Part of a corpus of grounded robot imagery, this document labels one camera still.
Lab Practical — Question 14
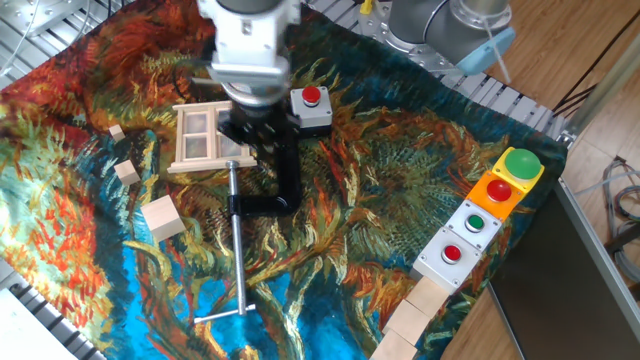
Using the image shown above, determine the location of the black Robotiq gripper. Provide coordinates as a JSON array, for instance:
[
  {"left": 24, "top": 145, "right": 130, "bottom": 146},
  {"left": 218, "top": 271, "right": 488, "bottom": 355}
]
[{"left": 216, "top": 101, "right": 292, "bottom": 152}]

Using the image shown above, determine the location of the wooden sliding window model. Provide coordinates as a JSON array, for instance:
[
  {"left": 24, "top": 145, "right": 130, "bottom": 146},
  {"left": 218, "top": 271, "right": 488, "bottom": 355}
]
[{"left": 166, "top": 99, "right": 259, "bottom": 175}]

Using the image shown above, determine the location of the black metal bar clamp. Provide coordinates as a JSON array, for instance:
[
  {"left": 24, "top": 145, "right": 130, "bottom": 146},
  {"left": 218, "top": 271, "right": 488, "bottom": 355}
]
[{"left": 193, "top": 112, "right": 304, "bottom": 326}]

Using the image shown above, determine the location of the small grey box red button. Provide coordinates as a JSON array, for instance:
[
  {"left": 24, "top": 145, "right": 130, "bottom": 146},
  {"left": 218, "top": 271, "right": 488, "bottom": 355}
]
[{"left": 289, "top": 85, "right": 334, "bottom": 139}]

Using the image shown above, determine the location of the large wooden cube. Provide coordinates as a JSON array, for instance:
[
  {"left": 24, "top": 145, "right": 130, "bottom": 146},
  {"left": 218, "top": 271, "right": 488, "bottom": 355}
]
[{"left": 139, "top": 194, "right": 187, "bottom": 244}]

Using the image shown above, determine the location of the colourful painted tablecloth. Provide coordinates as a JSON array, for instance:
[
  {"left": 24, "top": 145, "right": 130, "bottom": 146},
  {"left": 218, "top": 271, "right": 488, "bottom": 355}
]
[{"left": 0, "top": 0, "right": 569, "bottom": 360}]

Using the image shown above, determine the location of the medium wooden cube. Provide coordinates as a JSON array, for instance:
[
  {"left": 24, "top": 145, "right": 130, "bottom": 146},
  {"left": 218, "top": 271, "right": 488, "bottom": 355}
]
[{"left": 113, "top": 159, "right": 142, "bottom": 187}]

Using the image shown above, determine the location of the large grey box red button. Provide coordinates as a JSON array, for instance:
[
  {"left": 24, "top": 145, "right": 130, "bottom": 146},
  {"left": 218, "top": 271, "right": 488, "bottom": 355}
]
[{"left": 409, "top": 225, "right": 484, "bottom": 295}]

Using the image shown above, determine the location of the grey box green button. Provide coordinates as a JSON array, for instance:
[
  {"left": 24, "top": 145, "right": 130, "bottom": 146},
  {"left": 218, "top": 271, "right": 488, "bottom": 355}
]
[{"left": 443, "top": 198, "right": 504, "bottom": 251}]

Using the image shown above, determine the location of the wooden block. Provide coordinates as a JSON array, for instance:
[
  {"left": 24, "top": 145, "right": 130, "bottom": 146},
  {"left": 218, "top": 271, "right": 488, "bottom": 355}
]
[
  {"left": 382, "top": 298, "right": 431, "bottom": 346},
  {"left": 368, "top": 328, "right": 419, "bottom": 360},
  {"left": 403, "top": 275, "right": 451, "bottom": 319}
]

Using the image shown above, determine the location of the silver metal plate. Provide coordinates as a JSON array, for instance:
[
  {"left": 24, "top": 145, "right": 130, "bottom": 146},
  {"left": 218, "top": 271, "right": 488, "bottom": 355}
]
[{"left": 0, "top": 0, "right": 89, "bottom": 39}]

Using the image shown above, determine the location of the orange box red button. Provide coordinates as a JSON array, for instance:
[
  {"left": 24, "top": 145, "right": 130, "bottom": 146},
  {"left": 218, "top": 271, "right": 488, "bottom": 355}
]
[{"left": 464, "top": 169, "right": 526, "bottom": 222}]

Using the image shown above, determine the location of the yellow box green mushroom button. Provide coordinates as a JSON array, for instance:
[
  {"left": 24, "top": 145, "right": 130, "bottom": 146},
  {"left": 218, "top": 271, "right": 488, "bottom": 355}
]
[{"left": 491, "top": 146, "right": 546, "bottom": 194}]

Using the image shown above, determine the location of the white board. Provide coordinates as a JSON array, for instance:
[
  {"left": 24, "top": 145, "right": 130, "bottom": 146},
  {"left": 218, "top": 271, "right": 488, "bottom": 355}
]
[{"left": 0, "top": 287, "right": 79, "bottom": 360}]

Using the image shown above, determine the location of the dark grey board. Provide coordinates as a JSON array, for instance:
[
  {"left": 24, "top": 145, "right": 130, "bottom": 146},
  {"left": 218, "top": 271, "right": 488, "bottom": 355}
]
[{"left": 487, "top": 187, "right": 640, "bottom": 360}]

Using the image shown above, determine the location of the aluminium frame post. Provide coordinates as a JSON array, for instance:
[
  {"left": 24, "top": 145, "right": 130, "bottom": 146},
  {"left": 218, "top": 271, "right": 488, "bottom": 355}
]
[{"left": 559, "top": 44, "right": 640, "bottom": 146}]

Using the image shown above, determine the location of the grey cable bundle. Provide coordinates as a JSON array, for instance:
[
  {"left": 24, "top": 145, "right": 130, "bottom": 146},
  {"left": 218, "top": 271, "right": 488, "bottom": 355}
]
[{"left": 574, "top": 154, "right": 640, "bottom": 284}]

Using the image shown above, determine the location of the aluminium frame rail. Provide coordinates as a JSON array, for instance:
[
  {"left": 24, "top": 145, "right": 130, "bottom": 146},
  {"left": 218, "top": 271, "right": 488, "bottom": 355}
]
[{"left": 552, "top": 177, "right": 640, "bottom": 321}]

